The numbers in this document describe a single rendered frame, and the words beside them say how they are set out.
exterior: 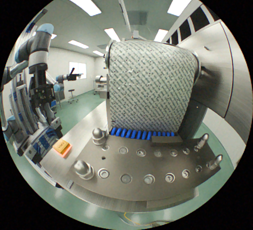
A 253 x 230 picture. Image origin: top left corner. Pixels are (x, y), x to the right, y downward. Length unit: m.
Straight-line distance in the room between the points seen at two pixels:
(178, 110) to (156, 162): 0.15
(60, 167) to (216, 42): 0.70
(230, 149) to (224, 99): 2.53
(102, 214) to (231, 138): 2.87
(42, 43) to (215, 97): 0.53
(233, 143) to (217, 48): 2.53
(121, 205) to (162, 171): 0.18
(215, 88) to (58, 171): 0.61
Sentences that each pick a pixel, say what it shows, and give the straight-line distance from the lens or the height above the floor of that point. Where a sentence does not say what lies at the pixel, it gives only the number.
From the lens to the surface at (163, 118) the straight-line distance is 0.24.
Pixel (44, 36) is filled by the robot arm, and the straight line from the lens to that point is 0.31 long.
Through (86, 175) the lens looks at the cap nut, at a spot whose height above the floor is 1.05.
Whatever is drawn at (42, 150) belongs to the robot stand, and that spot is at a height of 0.55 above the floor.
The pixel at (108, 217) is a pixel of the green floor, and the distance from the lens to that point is 1.27.
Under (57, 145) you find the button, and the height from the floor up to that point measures 0.92.
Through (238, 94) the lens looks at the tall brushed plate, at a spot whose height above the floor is 1.22.
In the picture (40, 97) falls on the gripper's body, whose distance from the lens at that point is 0.27.
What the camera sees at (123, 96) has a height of 1.14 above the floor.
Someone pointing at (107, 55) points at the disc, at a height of 1.25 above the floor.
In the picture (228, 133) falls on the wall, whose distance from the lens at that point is 2.76.
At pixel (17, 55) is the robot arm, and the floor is 1.33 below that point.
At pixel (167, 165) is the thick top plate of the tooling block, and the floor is 1.03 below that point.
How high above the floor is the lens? 1.20
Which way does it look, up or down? 22 degrees down
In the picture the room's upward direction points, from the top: 3 degrees clockwise
